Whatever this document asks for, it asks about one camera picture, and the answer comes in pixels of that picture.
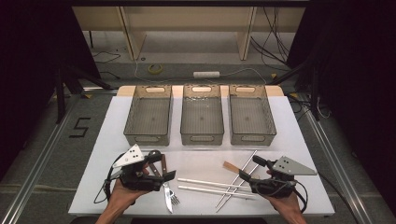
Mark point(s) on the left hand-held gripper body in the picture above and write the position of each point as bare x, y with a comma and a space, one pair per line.
129, 157

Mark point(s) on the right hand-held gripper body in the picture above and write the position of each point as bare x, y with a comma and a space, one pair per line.
289, 166

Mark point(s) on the small wooden spoon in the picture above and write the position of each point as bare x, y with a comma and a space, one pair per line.
231, 166

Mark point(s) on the grey translucent plastic bin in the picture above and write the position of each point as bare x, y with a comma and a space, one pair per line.
202, 116
149, 116
250, 116

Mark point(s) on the person's right hand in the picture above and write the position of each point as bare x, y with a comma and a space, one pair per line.
289, 205

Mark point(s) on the person's left hand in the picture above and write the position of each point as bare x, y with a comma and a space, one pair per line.
124, 196

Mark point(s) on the white table cover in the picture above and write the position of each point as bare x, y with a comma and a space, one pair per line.
202, 161

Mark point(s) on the black metal stand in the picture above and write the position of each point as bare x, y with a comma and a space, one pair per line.
315, 93
59, 93

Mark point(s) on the yellow tape roll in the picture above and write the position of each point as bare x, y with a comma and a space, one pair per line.
150, 69

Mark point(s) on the white power strip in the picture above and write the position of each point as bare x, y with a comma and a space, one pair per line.
206, 74

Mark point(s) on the beige wooden desk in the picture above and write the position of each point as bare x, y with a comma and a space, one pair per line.
186, 18

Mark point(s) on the metal floor rail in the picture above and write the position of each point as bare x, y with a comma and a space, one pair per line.
34, 169
338, 169

